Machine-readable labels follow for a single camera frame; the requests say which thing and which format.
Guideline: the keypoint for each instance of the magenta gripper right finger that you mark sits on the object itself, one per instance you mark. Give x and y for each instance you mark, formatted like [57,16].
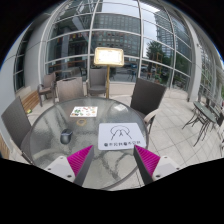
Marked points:
[153,167]

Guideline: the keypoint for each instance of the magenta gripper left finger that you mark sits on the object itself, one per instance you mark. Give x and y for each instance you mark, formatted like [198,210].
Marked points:
[73,168]

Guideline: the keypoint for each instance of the dark grey computer mouse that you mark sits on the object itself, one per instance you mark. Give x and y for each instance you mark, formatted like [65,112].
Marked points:
[65,136]

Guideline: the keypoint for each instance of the white printed mouse pad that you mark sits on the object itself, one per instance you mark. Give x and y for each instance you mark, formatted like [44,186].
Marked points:
[119,136]

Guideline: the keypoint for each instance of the round glass table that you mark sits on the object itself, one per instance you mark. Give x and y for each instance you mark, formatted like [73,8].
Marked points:
[108,168]

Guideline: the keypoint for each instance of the colourful menu card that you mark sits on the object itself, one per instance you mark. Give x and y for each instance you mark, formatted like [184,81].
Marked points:
[84,111]

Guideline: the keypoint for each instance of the grey wicker chair right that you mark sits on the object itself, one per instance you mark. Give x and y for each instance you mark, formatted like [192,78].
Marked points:
[146,100]

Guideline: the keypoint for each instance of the grey wicker chair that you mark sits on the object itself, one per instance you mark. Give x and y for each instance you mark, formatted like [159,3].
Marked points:
[146,100]
[68,89]
[47,87]
[18,127]
[96,82]

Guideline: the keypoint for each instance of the green metal bistro table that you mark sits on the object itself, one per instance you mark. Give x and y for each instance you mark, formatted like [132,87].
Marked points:
[203,115]

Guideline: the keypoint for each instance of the grey wicker chair back left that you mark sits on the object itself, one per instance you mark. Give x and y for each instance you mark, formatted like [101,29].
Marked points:
[68,89]

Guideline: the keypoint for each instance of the wooden bench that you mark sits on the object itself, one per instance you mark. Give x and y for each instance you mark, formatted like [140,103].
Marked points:
[30,101]

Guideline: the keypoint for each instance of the grey wicker chair far left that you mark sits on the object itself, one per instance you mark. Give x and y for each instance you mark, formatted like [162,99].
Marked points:
[47,87]

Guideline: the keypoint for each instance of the grey wicker chair far centre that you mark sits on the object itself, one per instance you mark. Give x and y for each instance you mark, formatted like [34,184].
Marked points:
[96,82]

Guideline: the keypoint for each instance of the gold menu stand sign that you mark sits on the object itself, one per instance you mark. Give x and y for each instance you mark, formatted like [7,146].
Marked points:
[109,57]

